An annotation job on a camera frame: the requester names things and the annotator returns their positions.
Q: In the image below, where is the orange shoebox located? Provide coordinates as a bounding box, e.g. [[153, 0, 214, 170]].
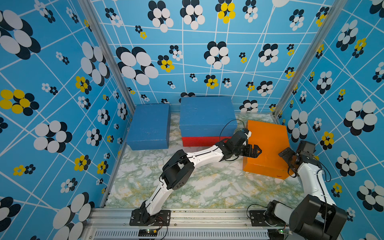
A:
[[243, 120, 290, 180]]

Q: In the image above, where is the blue shoebox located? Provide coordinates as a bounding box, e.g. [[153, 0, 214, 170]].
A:
[[180, 97, 238, 137], [127, 104, 171, 151]]

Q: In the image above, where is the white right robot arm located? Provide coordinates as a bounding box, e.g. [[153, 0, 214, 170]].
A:
[[264, 141, 347, 240]]

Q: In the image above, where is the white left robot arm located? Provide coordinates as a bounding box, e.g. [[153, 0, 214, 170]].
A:
[[140, 129, 262, 225]]

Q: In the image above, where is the red shoebox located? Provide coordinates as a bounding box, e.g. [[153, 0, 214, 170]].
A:
[[182, 136, 231, 147]]

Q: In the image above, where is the right green circuit board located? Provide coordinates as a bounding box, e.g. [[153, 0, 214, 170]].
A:
[[268, 229, 292, 240]]

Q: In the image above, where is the green circuit board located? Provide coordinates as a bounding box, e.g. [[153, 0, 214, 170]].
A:
[[138, 229, 159, 239], [268, 229, 292, 240]]

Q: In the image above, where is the left green circuit board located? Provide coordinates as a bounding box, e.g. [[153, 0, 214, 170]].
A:
[[138, 229, 159, 239]]

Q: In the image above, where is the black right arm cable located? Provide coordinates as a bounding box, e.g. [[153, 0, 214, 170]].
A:
[[286, 158, 332, 223]]

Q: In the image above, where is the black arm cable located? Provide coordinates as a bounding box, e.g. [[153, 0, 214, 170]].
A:
[[157, 119, 246, 187], [286, 158, 332, 223]]

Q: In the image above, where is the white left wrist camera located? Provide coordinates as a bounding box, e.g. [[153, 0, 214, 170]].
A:
[[242, 129, 252, 140]]

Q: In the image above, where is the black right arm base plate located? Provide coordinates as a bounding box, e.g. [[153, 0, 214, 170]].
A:
[[248, 210, 289, 229]]

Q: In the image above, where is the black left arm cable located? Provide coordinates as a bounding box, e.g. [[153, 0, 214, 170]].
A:
[[157, 119, 246, 187]]

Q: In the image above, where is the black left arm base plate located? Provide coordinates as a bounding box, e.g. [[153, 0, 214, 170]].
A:
[[129, 209, 171, 227]]

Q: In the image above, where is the right aluminium corner post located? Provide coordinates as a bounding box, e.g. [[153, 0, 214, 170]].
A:
[[273, 0, 348, 119]]

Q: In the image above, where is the aluminium corner post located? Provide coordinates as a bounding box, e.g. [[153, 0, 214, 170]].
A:
[[273, 0, 348, 119], [78, 0, 135, 115]]

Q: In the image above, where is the aluminium front rail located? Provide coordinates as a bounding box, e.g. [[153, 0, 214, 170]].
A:
[[81, 206, 302, 240]]

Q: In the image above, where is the left aluminium corner post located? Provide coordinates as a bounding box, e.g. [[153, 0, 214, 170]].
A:
[[78, 0, 135, 115]]

